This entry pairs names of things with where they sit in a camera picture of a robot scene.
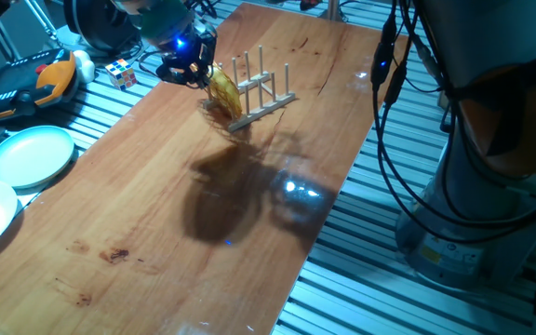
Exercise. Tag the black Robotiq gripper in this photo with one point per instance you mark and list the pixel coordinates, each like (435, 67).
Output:
(189, 46)

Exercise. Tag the yellow woven plastic dish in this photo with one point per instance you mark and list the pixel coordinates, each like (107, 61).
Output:
(226, 93)

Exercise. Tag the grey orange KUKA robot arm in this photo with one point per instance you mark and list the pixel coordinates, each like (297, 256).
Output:
(482, 46)

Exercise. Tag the Rubik's cube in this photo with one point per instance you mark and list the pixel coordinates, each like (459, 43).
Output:
(121, 74)

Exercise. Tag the white rounded figurine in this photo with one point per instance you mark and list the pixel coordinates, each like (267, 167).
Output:
(84, 65)

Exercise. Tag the glossy wooden board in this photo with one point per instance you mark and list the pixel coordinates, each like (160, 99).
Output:
(156, 186)

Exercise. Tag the black orange teach pendant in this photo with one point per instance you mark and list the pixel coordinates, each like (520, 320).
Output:
(21, 88)

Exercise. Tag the pale green plate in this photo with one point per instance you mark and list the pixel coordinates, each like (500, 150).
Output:
(30, 156)

